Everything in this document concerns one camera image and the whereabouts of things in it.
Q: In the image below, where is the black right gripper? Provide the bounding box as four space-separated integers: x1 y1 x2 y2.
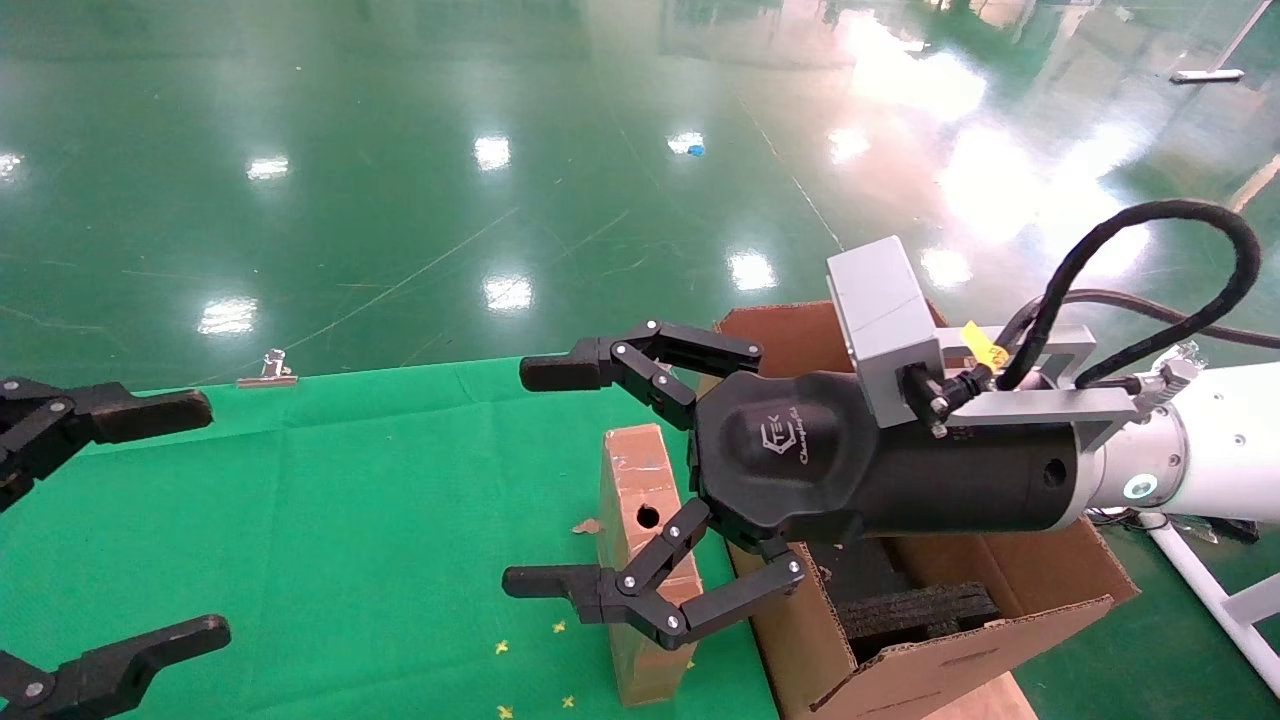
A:
502 321 1087 651

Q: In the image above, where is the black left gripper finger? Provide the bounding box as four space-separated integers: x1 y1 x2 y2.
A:
0 615 232 720
0 378 214 511

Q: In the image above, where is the small brown cardboard box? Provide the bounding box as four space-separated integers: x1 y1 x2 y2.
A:
597 424 706 708

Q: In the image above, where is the large open brown carton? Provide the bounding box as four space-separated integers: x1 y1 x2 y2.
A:
697 300 1141 720

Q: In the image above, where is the metal binder clip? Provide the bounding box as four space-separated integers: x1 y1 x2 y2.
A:
236 349 299 389

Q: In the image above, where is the black foam base sheet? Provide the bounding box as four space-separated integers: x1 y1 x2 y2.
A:
808 538 906 601

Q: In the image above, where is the green table cloth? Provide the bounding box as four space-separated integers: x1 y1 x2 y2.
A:
0 357 781 720

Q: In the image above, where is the black notched foam insert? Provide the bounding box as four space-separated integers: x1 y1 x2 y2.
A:
838 582 1001 663

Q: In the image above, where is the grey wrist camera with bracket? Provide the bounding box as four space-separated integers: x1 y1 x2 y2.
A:
826 237 1141 441

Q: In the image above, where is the yellow cable tag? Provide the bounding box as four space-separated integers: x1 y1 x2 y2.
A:
962 321 1009 369

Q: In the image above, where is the thin black cable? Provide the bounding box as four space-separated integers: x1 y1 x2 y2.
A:
1000 289 1280 351

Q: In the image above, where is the white metal frame pole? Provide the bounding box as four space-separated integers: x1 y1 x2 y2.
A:
1140 512 1280 696

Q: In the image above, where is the thick black braided cable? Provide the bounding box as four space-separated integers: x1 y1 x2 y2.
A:
995 200 1263 391

